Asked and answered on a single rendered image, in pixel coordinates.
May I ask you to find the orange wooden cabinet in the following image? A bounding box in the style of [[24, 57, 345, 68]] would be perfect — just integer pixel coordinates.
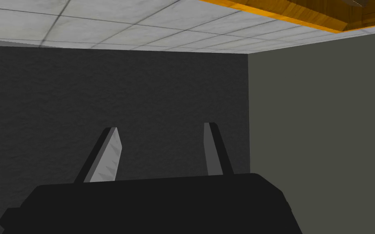
[[198, 0, 375, 34]]

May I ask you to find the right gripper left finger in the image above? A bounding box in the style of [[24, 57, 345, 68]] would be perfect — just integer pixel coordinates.
[[74, 127, 123, 184]]

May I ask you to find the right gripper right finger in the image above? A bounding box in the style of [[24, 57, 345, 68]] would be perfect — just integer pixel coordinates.
[[203, 122, 235, 176]]

